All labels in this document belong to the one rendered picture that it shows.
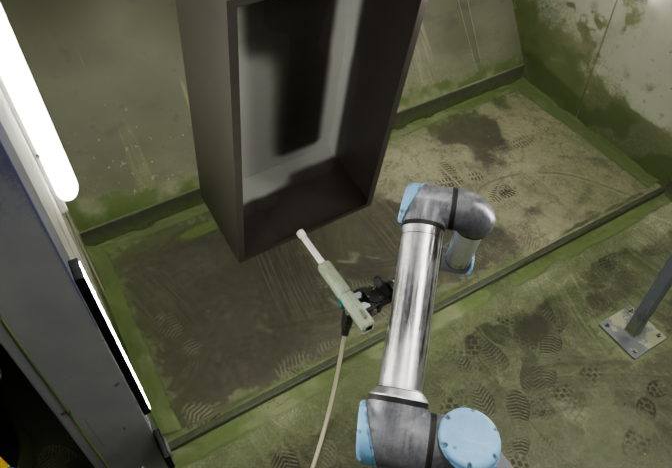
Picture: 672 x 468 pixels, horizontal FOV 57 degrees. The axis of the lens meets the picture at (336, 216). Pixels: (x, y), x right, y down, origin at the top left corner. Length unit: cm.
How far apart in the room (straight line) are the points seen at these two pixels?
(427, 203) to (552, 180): 185
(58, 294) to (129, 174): 172
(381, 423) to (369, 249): 151
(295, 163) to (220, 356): 86
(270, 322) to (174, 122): 107
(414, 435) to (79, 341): 80
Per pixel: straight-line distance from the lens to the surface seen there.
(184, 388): 262
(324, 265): 223
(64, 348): 154
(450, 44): 372
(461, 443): 154
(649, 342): 299
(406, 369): 157
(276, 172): 262
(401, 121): 357
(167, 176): 309
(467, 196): 169
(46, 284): 137
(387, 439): 155
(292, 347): 265
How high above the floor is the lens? 231
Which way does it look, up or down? 47 degrees down
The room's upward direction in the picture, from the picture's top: straight up
